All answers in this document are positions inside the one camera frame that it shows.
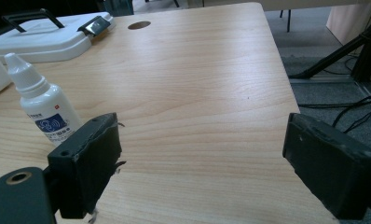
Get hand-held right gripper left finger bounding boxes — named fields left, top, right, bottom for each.
left=47, top=112, right=123, bottom=220

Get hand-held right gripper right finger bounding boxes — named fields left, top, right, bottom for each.
left=282, top=112, right=371, bottom=220

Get white dropper bottle blue label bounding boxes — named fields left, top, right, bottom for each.
left=4, top=52, right=84, bottom=147

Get black tripod stand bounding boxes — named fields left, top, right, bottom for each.
left=288, top=6, right=371, bottom=84

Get light wooden cabinet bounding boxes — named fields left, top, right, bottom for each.
left=325, top=0, right=371, bottom=47

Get black chair legs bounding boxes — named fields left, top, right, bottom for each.
left=279, top=8, right=292, bottom=34

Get black floor cables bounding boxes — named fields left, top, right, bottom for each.
left=298, top=55, right=371, bottom=134

